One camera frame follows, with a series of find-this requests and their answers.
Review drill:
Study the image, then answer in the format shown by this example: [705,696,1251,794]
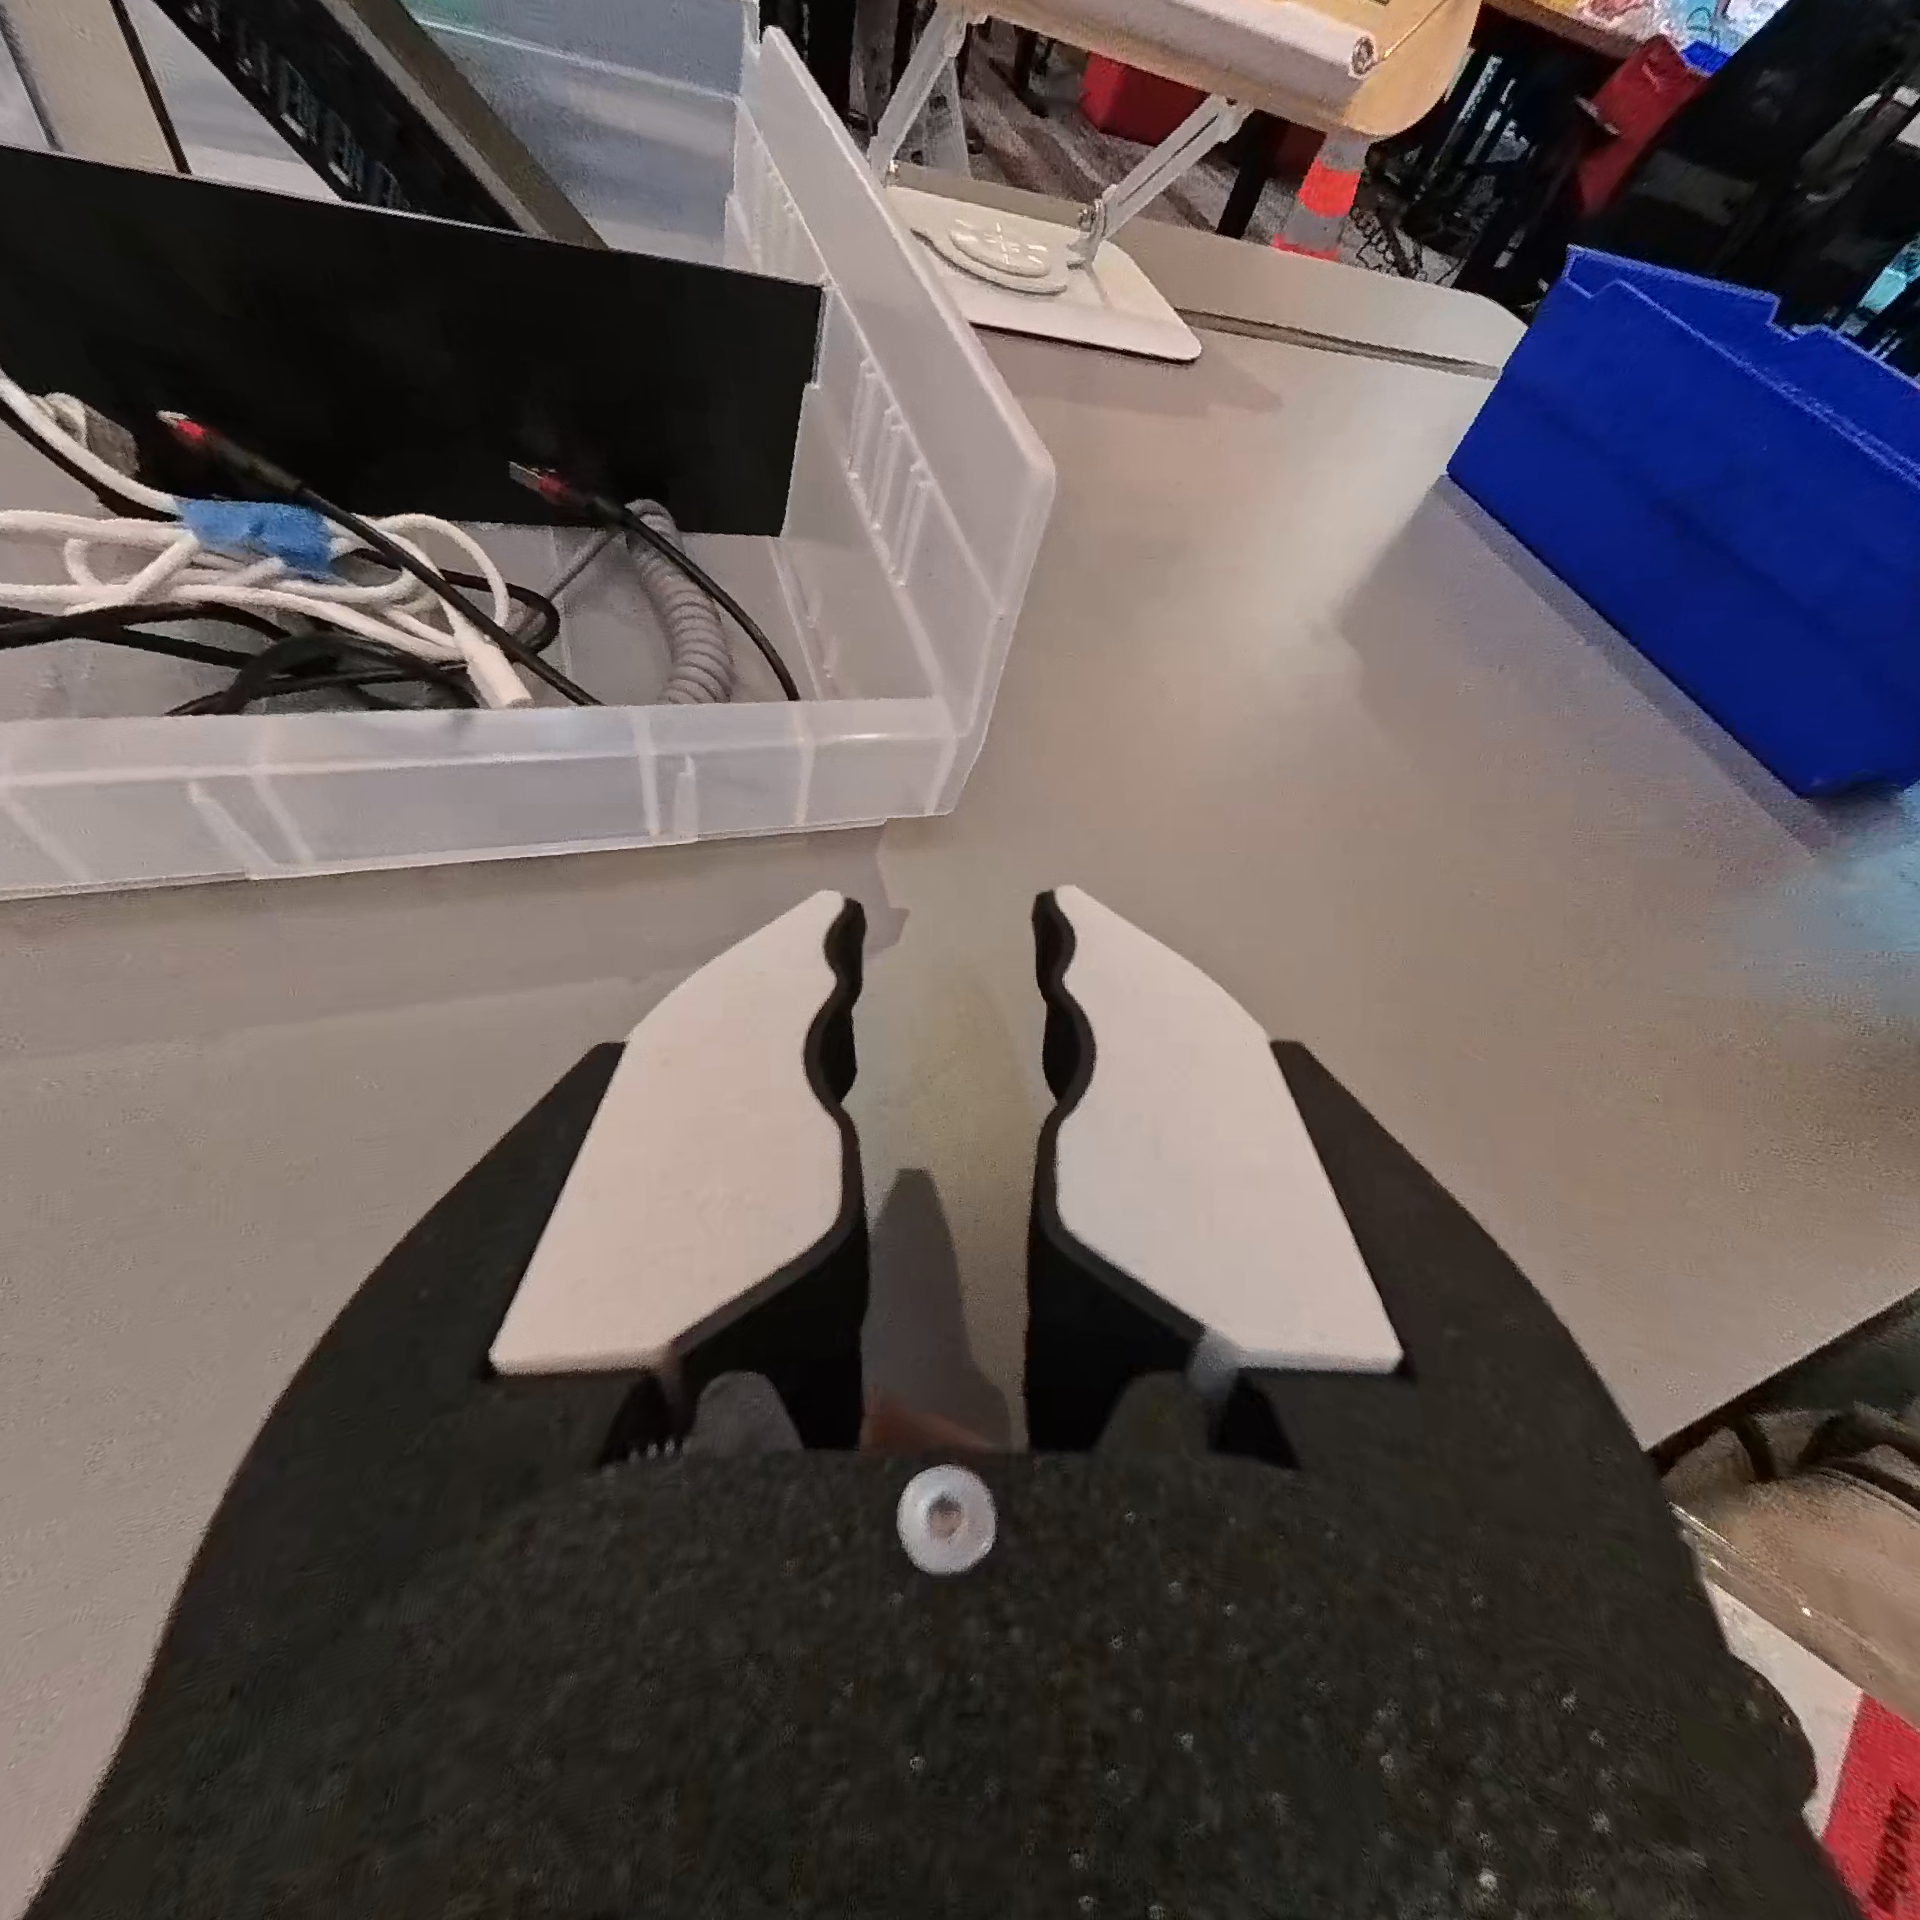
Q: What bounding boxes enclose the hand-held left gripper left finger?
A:
[489,887,874,1456]

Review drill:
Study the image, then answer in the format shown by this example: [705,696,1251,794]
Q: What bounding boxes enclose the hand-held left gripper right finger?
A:
[1027,884,1407,1456]

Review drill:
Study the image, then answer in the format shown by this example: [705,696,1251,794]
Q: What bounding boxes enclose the white USB cable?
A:
[0,375,534,709]

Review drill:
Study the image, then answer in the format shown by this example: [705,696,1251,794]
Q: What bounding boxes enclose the clear plastic bin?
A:
[0,0,1057,903]

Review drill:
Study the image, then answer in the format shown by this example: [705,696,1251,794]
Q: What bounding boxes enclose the blue tape band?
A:
[177,497,344,575]

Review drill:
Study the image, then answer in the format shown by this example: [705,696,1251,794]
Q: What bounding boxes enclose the blue plastic bin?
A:
[1447,245,1920,798]

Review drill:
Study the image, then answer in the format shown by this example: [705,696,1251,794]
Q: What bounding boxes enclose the black divider panel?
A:
[0,146,824,540]

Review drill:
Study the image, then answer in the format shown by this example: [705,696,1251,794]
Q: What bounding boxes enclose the wooden book stand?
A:
[867,0,1484,363]

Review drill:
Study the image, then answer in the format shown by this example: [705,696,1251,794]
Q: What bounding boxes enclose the orange traffic cone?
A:
[1275,127,1367,259]

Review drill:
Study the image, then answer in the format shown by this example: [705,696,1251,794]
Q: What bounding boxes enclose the red storage bin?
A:
[1080,57,1202,145]

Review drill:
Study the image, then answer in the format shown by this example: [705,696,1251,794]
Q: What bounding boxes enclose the red bag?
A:
[1575,37,1711,213]

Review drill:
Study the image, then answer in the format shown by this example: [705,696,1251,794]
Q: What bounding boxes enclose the grey coiled cable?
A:
[542,501,734,708]

